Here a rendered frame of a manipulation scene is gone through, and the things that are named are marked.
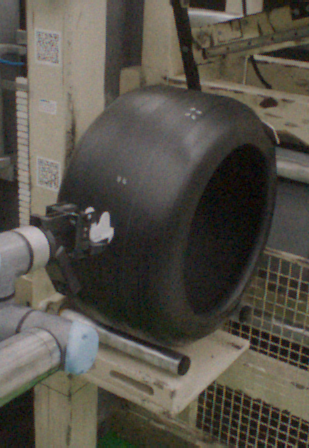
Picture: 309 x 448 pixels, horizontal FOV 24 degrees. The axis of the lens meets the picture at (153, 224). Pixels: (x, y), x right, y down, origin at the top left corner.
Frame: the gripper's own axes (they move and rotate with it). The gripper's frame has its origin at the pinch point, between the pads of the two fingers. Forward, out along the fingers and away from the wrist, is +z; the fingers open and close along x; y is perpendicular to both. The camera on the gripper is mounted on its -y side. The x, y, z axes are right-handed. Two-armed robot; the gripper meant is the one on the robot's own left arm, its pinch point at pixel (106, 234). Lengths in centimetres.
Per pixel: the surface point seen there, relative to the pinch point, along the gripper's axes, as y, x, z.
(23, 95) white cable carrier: 18.3, 40.7, 19.0
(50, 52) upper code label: 29.3, 31.4, 16.7
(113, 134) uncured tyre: 16.8, 7.0, 8.9
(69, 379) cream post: -53, 26, 26
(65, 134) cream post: 11.9, 27.2, 18.8
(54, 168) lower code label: 3.2, 30.4, 19.6
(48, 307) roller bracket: -27.2, 23.3, 12.5
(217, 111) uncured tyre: 23.1, -8.0, 22.2
